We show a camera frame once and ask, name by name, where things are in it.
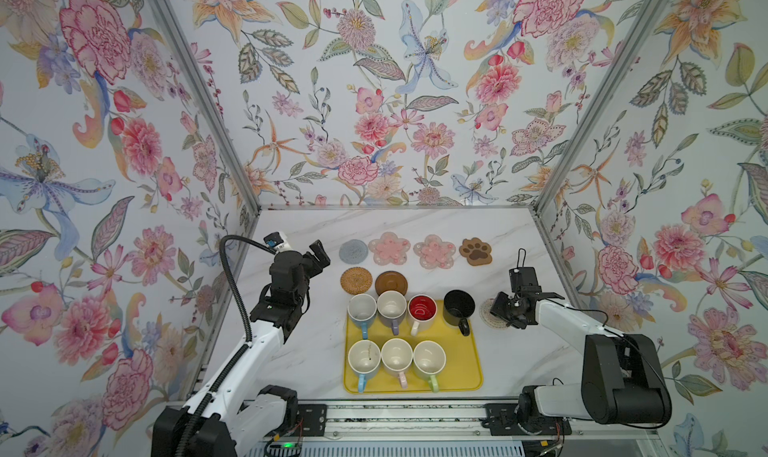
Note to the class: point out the green handle mug front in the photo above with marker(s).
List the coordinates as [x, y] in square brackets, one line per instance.
[429, 360]

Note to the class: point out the pink handle mug front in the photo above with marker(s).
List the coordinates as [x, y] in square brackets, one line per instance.
[397, 358]

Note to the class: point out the pink flower coaster right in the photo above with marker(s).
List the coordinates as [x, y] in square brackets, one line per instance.
[434, 253]

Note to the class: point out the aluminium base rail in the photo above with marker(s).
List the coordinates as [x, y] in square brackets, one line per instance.
[424, 419]

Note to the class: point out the purple mug back row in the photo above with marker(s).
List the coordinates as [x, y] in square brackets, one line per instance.
[392, 310]

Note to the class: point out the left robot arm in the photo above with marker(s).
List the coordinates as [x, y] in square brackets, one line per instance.
[222, 385]

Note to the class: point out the brown wooden round coaster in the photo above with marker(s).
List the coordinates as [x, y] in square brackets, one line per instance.
[391, 281]

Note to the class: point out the red interior white mug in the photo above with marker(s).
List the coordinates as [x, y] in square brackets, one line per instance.
[421, 314]

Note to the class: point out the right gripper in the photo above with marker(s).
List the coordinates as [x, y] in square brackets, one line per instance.
[515, 304]

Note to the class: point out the grey round coaster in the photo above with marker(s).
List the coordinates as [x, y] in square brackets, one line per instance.
[353, 252]

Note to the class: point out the woven rattan round coaster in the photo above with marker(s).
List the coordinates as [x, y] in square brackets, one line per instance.
[356, 280]

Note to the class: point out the black mug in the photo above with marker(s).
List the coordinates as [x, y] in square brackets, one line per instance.
[458, 307]

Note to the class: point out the cork paw print coaster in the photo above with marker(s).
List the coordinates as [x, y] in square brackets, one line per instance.
[476, 252]

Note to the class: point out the yellow tray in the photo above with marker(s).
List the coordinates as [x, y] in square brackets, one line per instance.
[462, 373]

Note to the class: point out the pink flower coaster left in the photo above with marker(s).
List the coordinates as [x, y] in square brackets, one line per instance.
[389, 249]

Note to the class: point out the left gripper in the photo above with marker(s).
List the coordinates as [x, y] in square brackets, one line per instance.
[308, 261]

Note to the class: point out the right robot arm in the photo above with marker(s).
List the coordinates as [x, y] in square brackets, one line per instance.
[621, 378]

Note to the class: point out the colourful woven round coaster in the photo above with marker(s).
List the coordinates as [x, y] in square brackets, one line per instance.
[488, 318]

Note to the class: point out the blue handle mug front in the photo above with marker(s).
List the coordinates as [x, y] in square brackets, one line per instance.
[364, 359]

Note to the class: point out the pink flower coaster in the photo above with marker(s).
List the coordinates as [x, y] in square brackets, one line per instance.
[434, 253]
[389, 249]

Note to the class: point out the blue mug back row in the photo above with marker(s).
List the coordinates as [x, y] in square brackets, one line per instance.
[362, 309]

